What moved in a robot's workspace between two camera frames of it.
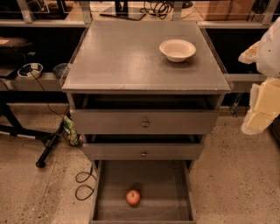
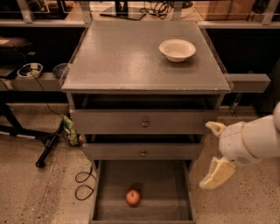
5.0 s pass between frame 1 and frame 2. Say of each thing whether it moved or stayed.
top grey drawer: stayed
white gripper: moved
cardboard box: stayed
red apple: stayed
